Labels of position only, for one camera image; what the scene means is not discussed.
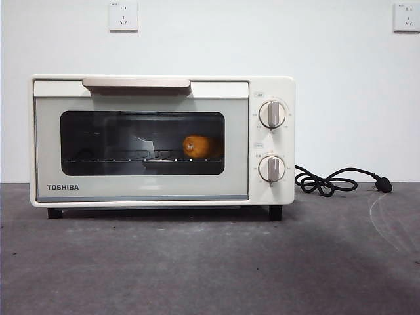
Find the white wall socket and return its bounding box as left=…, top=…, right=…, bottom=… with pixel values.
left=393, top=2, right=420, bottom=33
left=109, top=0, right=139, bottom=33

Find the metal wire oven rack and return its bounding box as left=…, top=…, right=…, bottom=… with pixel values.
left=62, top=149, right=223, bottom=164

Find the cream Toshiba toaster oven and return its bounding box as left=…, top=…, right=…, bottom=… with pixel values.
left=30, top=74, right=296, bottom=221

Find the cream oven timer knob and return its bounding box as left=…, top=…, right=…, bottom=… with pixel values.
left=258, top=155, right=287, bottom=183

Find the glass oven door with handle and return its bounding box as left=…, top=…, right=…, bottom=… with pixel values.
left=33, top=77, right=250, bottom=201

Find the black power cord with plug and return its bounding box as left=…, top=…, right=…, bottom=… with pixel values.
left=293, top=165, right=393, bottom=194

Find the cream oven temperature knob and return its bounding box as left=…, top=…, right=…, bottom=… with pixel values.
left=258, top=100, right=287, bottom=129

